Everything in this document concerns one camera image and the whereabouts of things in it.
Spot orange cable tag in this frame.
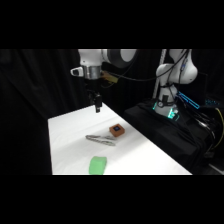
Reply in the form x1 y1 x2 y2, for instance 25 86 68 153
101 70 120 84

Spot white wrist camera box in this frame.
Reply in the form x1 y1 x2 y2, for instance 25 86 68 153
70 66 85 77

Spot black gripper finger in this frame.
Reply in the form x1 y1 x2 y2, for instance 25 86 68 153
87 91 96 105
94 93 103 114

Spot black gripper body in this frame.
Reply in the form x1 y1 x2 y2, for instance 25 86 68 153
84 77 102 98

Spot black curtain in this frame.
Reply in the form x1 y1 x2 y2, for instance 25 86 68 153
0 49 224 176

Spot dark device with blue lights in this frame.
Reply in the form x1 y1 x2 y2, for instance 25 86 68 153
203 97 222 108

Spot brown block with blue top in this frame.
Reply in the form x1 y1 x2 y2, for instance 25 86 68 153
108 124 126 138

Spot yellow cable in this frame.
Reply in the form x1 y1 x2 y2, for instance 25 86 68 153
214 107 224 152

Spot silver metal tongs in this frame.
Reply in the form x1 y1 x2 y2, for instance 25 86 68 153
85 134 117 147

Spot blue glowing bar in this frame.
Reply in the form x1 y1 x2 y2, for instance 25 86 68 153
176 91 201 111

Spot green base light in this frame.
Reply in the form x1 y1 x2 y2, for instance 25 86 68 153
152 101 181 122

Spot green sponge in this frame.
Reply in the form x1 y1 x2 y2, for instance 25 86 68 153
88 155 108 176

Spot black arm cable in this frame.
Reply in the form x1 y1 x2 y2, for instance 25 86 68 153
100 49 190 83

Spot black cloth-covered robot stand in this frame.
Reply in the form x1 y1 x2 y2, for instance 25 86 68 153
122 99 216 175

